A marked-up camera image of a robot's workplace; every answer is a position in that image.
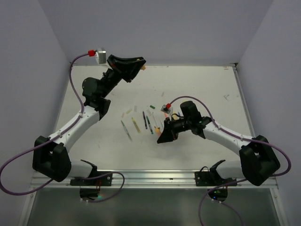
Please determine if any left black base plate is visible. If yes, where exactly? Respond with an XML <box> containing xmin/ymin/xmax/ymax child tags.
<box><xmin>70</xmin><ymin>171</ymin><xmax>113</xmax><ymax>187</ymax></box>

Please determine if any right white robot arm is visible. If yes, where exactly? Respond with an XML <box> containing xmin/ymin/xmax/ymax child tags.
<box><xmin>157</xmin><ymin>101</ymin><xmax>280</xmax><ymax>186</ymax></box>

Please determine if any purple gel pen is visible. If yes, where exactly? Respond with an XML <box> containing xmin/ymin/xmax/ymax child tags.
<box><xmin>142</xmin><ymin>111</ymin><xmax>148</xmax><ymax>129</ymax></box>

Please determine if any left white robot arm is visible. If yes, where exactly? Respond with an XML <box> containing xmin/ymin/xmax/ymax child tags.
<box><xmin>32</xmin><ymin>55</ymin><xmax>146</xmax><ymax>185</ymax></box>

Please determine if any green clear pen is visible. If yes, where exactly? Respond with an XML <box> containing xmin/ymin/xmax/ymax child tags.
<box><xmin>120</xmin><ymin>120</ymin><xmax>133</xmax><ymax>142</ymax></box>

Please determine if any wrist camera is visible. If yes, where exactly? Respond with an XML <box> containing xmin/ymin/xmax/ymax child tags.
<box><xmin>95</xmin><ymin>48</ymin><xmax>107</xmax><ymax>65</ymax></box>
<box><xmin>161</xmin><ymin>103</ymin><xmax>174</xmax><ymax>120</ymax></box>

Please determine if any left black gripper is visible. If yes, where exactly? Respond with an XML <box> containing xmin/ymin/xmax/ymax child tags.
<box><xmin>100</xmin><ymin>55</ymin><xmax>146</xmax><ymax>98</ymax></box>

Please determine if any yellow thin highlighter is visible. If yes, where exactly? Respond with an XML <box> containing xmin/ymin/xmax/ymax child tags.
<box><xmin>131</xmin><ymin>117</ymin><xmax>141</xmax><ymax>133</ymax></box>

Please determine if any orange thick highlighter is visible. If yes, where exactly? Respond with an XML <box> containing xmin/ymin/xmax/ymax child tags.
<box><xmin>154</xmin><ymin>127</ymin><xmax>161</xmax><ymax>137</ymax></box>

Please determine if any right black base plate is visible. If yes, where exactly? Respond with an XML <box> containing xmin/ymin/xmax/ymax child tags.
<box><xmin>194</xmin><ymin>171</ymin><xmax>237</xmax><ymax>186</ymax></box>

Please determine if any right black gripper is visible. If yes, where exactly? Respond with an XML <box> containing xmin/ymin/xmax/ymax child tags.
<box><xmin>157</xmin><ymin>115</ymin><xmax>191</xmax><ymax>142</ymax></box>

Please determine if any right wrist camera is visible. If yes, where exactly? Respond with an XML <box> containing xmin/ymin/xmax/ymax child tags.
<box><xmin>161</xmin><ymin>103</ymin><xmax>174</xmax><ymax>120</ymax></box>

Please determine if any aluminium rail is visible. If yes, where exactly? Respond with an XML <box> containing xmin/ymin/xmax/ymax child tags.
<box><xmin>30</xmin><ymin>169</ymin><xmax>278</xmax><ymax>189</ymax></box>

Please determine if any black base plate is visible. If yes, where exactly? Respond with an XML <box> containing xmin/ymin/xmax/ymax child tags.
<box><xmin>194</xmin><ymin>171</ymin><xmax>237</xmax><ymax>186</ymax></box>
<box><xmin>70</xmin><ymin>171</ymin><xmax>113</xmax><ymax>187</ymax></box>

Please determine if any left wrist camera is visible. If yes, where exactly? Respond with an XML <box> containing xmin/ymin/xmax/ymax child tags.
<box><xmin>95</xmin><ymin>48</ymin><xmax>107</xmax><ymax>65</ymax></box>

